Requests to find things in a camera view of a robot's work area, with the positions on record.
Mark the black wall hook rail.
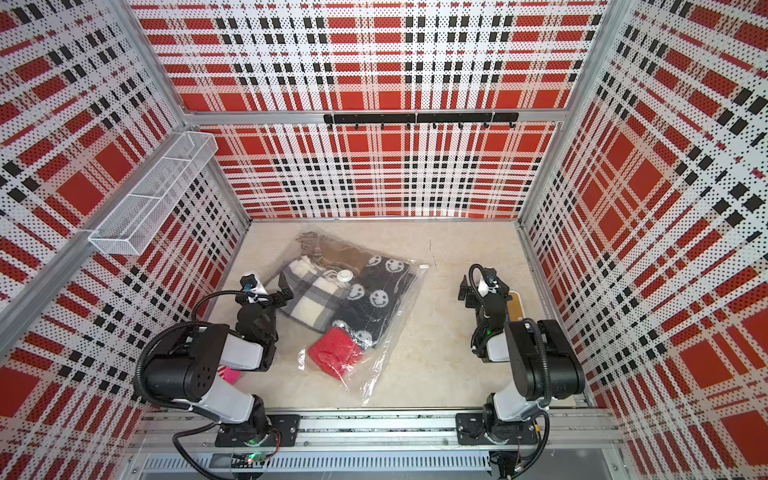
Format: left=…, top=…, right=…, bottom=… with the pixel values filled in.
left=323, top=112, right=520, bottom=128

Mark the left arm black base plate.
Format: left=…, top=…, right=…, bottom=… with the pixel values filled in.
left=215, top=414, right=301, bottom=448

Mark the pink white plush toy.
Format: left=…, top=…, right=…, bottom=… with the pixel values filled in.
left=217, top=365, right=242, bottom=385

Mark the clear plastic vacuum bag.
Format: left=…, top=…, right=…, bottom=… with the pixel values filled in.
left=270, top=230, right=430, bottom=406

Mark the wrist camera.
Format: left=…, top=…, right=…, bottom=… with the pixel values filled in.
left=240, top=273, right=267, bottom=295
left=477, top=269, right=499, bottom=296

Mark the aluminium front rail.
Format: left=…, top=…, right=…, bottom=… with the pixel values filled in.
left=128, top=407, right=625, bottom=475

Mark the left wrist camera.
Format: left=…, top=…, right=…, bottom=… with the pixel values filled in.
left=240, top=273, right=267, bottom=295

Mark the white mesh wall basket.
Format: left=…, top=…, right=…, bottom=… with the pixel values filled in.
left=88, top=131, right=217, bottom=256

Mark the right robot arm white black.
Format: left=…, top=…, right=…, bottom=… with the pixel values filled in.
left=456, top=263, right=586, bottom=445

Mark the brown fringed scarf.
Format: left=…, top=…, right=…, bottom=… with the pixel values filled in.
left=295, top=231, right=377, bottom=279

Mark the grey white plaid scarf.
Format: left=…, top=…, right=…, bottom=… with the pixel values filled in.
left=280, top=256, right=351, bottom=332

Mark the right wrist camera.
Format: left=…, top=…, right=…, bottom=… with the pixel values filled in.
left=477, top=269, right=499, bottom=296

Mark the white vacuum bag valve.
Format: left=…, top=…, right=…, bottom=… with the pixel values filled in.
left=336, top=269, right=354, bottom=283

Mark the white box with cork lid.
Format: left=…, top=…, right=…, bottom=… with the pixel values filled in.
left=506, top=290, right=526, bottom=321

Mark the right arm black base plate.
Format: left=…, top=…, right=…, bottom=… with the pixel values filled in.
left=455, top=412, right=539, bottom=446

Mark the red knitted scarf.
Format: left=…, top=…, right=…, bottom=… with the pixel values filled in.
left=308, top=327, right=364, bottom=380

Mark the black smiley face scarf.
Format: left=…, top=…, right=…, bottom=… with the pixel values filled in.
left=331, top=255, right=415, bottom=350

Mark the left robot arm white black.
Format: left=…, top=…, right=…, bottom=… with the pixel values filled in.
left=134, top=283, right=294, bottom=446

